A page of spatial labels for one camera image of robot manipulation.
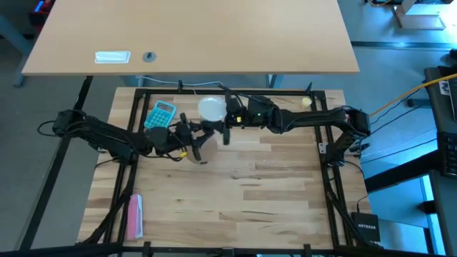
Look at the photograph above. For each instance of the round grey desk grommet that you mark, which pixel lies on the round grey desk grommet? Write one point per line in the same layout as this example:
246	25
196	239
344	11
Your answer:
149	57

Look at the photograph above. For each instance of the white cardboard box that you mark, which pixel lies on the white cardboard box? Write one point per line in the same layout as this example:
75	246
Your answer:
417	14

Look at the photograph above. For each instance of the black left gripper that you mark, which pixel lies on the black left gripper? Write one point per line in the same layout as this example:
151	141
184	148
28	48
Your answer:
178	137

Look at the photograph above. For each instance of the teal calculator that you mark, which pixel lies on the teal calculator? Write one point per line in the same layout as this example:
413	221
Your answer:
159	116

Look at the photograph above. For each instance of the small yellow cup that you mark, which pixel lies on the small yellow cup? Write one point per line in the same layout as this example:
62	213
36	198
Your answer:
306	103

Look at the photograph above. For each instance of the white rectangular desk plate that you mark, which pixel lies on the white rectangular desk plate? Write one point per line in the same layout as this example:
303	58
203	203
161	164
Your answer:
113	57

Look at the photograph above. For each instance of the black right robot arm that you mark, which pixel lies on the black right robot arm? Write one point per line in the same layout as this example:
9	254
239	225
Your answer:
321	119

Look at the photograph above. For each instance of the pink and white packet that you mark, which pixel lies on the pink and white packet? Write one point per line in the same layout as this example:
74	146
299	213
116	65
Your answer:
135	216

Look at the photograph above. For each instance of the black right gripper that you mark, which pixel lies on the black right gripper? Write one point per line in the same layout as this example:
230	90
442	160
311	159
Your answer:
257	112

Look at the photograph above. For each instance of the black aluminium table frame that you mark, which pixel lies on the black aluminium table frame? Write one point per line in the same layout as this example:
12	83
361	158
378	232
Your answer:
323	178

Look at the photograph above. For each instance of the black Netgear network switch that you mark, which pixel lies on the black Netgear network switch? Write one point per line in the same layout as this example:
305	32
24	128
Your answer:
366	226

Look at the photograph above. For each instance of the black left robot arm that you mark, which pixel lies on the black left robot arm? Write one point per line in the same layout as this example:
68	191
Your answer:
107	137

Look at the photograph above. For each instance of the light wooden desk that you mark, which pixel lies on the light wooden desk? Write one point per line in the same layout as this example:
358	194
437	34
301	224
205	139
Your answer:
193	35

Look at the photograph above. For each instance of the black keyboard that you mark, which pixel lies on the black keyboard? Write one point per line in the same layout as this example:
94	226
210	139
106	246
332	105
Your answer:
449	153

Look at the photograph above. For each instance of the black side desk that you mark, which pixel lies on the black side desk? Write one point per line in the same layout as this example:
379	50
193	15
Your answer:
446	200

